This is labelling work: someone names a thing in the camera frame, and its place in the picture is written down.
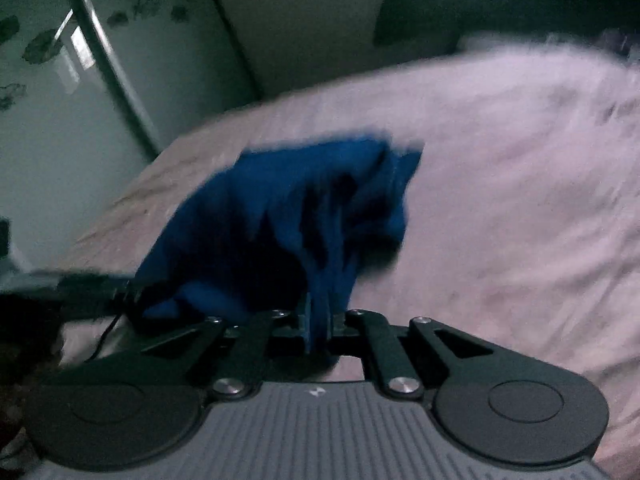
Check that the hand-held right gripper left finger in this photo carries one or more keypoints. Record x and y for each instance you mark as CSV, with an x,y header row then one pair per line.
x,y
306,327

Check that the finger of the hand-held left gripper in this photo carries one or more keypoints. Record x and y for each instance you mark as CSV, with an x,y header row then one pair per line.
x,y
85,290

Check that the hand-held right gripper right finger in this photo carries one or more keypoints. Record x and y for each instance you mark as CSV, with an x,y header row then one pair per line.
x,y
334,330

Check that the blue beaded-neckline top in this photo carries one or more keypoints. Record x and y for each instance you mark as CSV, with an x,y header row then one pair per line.
x,y
280,210

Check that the pink bed sheet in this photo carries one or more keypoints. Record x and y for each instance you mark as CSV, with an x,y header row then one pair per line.
x,y
500,200

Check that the white cabinet with floral decals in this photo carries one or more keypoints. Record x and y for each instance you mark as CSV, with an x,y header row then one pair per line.
x,y
150,60

